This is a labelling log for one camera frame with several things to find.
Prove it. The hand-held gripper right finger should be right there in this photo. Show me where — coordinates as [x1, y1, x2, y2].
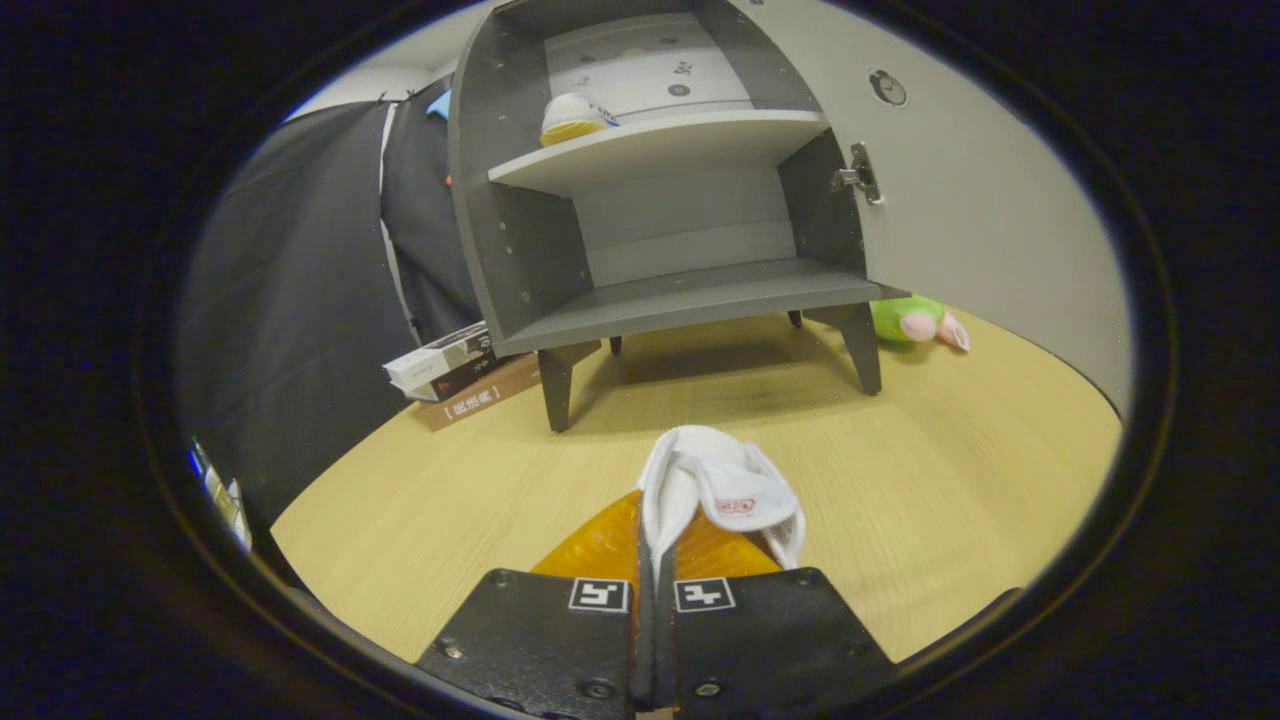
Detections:
[655, 508, 896, 716]

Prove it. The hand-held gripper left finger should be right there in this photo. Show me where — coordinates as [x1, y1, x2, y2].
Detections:
[415, 488, 656, 720]

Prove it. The white shoe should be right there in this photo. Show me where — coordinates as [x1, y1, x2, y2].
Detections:
[638, 425, 807, 581]
[540, 93, 621, 148]

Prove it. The grey shoe cabinet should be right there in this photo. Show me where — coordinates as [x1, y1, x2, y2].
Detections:
[447, 0, 906, 433]

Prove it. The metal door hinge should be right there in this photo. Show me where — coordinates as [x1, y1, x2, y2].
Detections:
[832, 143, 883, 206]

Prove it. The brown book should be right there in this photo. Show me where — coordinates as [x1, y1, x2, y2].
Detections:
[415, 355, 546, 433]

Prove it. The black book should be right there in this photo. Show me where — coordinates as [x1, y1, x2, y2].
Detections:
[405, 352, 516, 403]

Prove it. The white yellowish object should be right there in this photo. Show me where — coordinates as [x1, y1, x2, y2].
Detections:
[205, 465, 253, 553]

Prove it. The green pink plush toy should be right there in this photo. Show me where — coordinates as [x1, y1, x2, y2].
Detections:
[870, 294, 971, 353]

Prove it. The black backdrop cloth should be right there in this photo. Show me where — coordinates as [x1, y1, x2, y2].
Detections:
[180, 85, 486, 526]

